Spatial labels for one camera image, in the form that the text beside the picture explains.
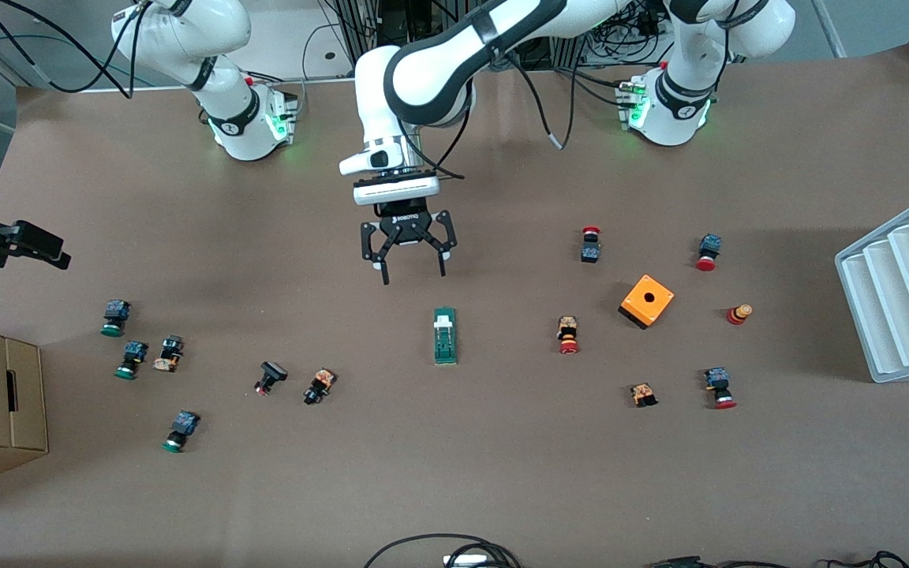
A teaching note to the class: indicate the red push button blue block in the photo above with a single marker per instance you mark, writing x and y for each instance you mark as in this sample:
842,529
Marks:
708,246
716,380

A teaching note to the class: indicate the black orange push button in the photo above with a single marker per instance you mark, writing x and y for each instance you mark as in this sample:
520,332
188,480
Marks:
319,386

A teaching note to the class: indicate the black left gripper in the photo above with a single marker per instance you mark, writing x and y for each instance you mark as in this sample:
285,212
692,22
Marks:
405,216

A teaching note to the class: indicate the orange button enclosure box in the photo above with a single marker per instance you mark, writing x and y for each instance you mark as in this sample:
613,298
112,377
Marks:
660,304

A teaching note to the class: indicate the white ridged tray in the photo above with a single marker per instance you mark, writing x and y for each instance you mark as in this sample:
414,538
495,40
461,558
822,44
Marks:
896,315

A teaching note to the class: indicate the red emergency stop black block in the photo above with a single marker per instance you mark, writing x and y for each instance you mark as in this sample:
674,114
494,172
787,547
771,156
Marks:
590,251

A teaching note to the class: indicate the grey frame bar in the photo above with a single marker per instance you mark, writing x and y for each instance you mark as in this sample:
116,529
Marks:
9,67
827,28

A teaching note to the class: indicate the red orange button cap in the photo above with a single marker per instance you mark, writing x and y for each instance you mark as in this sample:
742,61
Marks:
737,315

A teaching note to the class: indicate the aluminium profile post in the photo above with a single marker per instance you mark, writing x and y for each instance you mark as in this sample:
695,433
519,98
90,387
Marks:
364,28

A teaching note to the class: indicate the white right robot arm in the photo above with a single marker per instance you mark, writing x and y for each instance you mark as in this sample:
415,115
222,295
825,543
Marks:
226,102

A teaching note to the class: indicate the red emergency stop orange block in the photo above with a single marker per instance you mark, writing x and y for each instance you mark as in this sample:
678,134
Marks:
568,331

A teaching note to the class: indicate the white plug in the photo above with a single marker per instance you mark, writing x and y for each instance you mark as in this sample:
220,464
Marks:
466,561

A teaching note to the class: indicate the black square push button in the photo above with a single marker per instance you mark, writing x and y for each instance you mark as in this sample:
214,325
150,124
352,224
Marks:
271,372

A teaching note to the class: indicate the small orange contact block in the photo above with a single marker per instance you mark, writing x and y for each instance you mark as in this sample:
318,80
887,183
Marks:
643,394

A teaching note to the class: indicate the green push button blue block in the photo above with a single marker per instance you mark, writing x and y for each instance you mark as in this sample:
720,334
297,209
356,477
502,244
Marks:
115,315
182,428
132,356

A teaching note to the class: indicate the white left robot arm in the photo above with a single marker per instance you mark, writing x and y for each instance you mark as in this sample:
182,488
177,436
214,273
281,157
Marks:
375,95

